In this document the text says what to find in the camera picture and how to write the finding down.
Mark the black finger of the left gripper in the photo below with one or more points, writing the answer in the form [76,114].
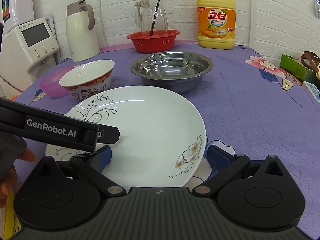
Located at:
[108,134]

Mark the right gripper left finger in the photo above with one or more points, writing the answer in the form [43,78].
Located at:
[90,167]

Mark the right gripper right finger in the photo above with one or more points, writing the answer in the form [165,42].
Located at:
[226,167]

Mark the purple plastic bowl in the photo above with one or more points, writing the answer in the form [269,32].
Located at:
[50,84]

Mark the white floral oval plate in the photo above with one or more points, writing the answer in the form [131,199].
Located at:
[162,135]

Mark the white red patterned bowl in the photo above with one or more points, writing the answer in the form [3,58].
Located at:
[88,79]

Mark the stainless steel bowl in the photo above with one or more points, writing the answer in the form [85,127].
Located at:
[178,71]

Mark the yellow plastic plate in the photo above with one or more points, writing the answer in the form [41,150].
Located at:
[10,225]

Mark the person's left hand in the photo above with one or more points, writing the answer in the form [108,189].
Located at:
[12,148]

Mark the white countertop appliance with screen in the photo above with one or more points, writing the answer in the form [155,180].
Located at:
[27,52]

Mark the white thermos jug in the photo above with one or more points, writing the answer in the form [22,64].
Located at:
[80,31]

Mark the red plastic basket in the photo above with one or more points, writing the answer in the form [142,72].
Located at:
[159,41]

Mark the white water purifier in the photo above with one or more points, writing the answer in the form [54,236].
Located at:
[15,12]

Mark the white power strip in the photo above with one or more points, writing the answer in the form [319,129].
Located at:
[313,90]

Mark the green box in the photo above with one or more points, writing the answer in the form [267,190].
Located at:
[298,70]

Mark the glass pitcher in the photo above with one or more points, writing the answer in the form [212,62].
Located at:
[144,12]

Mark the black stirring stick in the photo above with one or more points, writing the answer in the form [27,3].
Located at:
[154,18]

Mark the cream tote bag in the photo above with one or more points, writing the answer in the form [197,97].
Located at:
[311,61]

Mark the yellow dish soap bottle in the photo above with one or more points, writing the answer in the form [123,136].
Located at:
[216,23]

